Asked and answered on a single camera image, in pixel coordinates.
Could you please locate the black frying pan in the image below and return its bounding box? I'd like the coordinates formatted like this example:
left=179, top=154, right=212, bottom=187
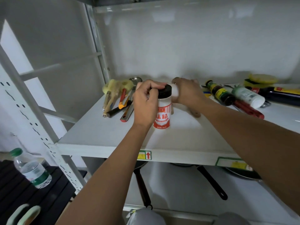
left=133, top=161, right=153, bottom=210
left=171, top=163, right=228, bottom=201

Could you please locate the red-handled peeler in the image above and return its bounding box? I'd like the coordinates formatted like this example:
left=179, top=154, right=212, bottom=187
left=118, top=88, right=127, bottom=109

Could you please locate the white metal shelf rack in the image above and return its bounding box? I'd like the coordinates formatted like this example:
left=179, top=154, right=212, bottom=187
left=0, top=0, right=300, bottom=225

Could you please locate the person's right hand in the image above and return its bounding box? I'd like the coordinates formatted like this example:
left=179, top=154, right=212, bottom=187
left=172, top=77, right=208, bottom=108

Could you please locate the yellow sponge brush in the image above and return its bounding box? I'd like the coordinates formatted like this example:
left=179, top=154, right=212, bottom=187
left=102, top=79, right=137, bottom=118

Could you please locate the white bottle with green cap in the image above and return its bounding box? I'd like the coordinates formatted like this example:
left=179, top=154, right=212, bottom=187
left=232, top=86, right=266, bottom=109

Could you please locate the seasoning jar with black lid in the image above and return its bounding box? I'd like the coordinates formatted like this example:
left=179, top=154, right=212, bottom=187
left=153, top=84, right=173, bottom=130

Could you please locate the black-handled utensil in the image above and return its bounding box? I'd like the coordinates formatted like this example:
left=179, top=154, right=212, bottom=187
left=107, top=100, right=132, bottom=118

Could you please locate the yellow scouring sponge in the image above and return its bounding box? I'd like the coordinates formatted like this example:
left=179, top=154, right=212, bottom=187
left=244, top=73, right=280, bottom=88

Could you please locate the red-handled tool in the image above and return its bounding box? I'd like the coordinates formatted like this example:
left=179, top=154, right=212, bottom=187
left=233, top=99, right=265, bottom=120

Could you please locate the dark sauce bottle yellow label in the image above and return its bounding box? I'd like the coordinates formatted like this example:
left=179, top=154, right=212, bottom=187
left=205, top=80, right=236, bottom=106

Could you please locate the dark bottle with red label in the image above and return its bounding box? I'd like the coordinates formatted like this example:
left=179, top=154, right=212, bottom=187
left=257, top=86, right=300, bottom=106

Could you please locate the brown wooden handle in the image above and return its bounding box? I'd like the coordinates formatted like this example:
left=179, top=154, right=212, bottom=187
left=189, top=107, right=202, bottom=119

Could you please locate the black slatted table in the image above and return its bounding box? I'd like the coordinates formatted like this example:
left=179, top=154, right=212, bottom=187
left=0, top=159, right=77, bottom=225

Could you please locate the person's left hand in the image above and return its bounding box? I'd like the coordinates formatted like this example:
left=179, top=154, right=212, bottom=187
left=132, top=79, right=168, bottom=128

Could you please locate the person's left forearm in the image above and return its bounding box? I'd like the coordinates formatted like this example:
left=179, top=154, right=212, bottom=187
left=55, top=123, right=155, bottom=225

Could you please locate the clear water bottle green cap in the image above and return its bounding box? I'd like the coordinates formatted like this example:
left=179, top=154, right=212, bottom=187
left=9, top=148, right=52, bottom=189

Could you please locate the pale green handle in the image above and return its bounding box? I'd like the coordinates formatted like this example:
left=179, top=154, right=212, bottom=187
left=7, top=205, right=42, bottom=225

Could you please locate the steel-rimmed pan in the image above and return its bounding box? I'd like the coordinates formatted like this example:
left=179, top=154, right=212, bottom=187
left=222, top=167, right=262, bottom=181

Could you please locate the person's right forearm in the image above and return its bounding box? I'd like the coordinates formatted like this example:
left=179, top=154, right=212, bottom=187
left=185, top=96, right=300, bottom=202

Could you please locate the white plastic container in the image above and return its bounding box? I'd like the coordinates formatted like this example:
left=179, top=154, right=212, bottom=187
left=171, top=83, right=180, bottom=115

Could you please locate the steel ladle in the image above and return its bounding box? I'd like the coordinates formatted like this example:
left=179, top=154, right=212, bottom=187
left=120, top=76, right=143, bottom=122

